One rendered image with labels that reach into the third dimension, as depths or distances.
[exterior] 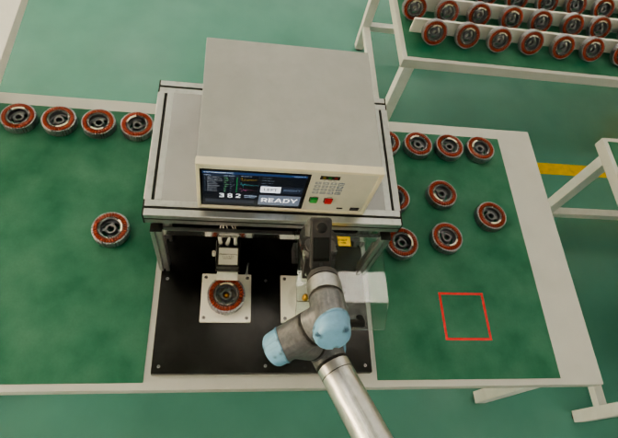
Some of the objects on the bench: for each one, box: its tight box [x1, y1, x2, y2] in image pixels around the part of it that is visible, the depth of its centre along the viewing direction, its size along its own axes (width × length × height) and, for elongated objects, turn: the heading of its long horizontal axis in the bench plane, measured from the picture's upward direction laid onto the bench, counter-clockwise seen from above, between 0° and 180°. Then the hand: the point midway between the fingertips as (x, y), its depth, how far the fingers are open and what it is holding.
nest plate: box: [200, 273, 251, 323], centre depth 152 cm, size 15×15×1 cm
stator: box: [429, 223, 463, 255], centre depth 176 cm, size 11×11×4 cm
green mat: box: [0, 103, 157, 385], centre depth 157 cm, size 94×61×1 cm, turn 177°
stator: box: [91, 212, 131, 248], centre depth 157 cm, size 11×11×4 cm
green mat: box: [372, 132, 561, 380], centre depth 178 cm, size 94×61×1 cm, turn 177°
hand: (314, 218), depth 124 cm, fingers closed
